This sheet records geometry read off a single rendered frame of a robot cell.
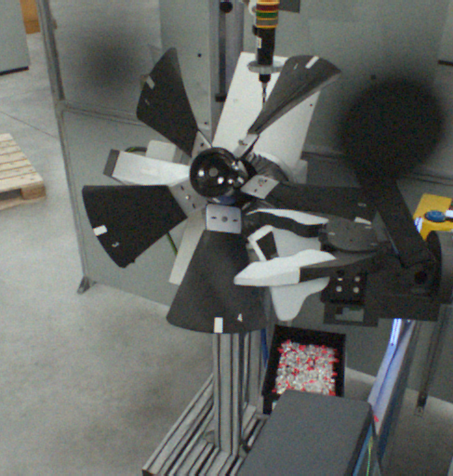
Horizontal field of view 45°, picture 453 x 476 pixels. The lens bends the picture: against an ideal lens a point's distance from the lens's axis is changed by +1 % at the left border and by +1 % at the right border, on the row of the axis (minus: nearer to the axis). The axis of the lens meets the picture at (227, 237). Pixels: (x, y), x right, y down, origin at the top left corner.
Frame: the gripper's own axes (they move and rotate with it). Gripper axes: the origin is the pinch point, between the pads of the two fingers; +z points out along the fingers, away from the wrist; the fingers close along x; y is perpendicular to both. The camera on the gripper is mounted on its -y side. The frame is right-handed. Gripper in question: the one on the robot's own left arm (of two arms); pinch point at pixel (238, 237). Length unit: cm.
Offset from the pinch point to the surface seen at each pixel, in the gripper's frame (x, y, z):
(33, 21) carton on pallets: 807, 21, 368
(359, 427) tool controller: -2.1, 20.7, -13.6
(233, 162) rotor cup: 67, 12, 6
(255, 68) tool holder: 63, -9, 2
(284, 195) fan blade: 65, 18, -5
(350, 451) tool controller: -5.2, 21.2, -12.4
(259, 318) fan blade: 56, 44, -1
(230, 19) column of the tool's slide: 133, -14, 13
